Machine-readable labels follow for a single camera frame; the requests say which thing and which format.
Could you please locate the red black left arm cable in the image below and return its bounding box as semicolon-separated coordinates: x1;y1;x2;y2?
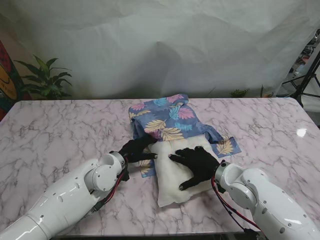
86;156;130;216

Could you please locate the colourful painted board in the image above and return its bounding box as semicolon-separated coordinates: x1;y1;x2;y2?
0;39;25;121

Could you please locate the white backdrop sheet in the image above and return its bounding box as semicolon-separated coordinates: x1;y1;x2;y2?
0;0;320;101

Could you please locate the small green plant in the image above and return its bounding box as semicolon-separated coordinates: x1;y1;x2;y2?
228;88;250;99

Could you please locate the small orange pot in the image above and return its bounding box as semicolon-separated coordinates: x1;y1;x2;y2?
260;84;275;99

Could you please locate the large green leafy plant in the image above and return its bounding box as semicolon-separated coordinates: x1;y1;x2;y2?
13;54;74;100

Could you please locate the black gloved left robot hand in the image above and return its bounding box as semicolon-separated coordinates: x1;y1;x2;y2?
117;136;159;164

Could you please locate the white pillow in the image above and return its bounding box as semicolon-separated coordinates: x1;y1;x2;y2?
149;135;219;208

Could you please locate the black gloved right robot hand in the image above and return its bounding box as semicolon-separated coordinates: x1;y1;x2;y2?
168;146;221;191

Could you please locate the red black right arm cable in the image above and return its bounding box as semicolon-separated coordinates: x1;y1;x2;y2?
210;174;266;237

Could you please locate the black tripod stand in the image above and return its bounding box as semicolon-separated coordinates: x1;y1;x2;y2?
281;42;320;109

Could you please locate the purple floral pillowcase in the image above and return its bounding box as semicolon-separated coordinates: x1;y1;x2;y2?
128;93;242;179

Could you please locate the red black arm cable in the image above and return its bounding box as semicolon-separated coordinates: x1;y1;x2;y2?
86;156;130;216
210;174;266;237

